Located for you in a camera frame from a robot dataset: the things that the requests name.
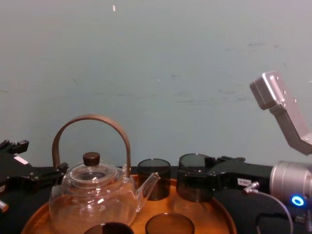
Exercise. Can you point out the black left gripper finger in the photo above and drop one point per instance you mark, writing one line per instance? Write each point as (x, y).
(50, 176)
(20, 146)

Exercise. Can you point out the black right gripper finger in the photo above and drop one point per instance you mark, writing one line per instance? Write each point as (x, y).
(231, 159)
(195, 177)

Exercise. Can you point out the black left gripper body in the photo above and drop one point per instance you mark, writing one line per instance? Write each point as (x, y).
(14, 170)

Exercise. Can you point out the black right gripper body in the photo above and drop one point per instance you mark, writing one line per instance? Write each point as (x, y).
(234, 176)

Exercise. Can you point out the smoked glass cup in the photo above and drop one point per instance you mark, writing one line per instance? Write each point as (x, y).
(156, 170)
(109, 229)
(170, 224)
(192, 192)

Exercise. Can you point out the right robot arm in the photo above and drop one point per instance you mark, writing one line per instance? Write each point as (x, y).
(287, 180)

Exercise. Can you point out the round wooden tray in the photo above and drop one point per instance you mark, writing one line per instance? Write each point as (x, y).
(190, 214)

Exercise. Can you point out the glass teapot lid dark knob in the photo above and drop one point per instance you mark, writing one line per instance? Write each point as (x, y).
(91, 158)

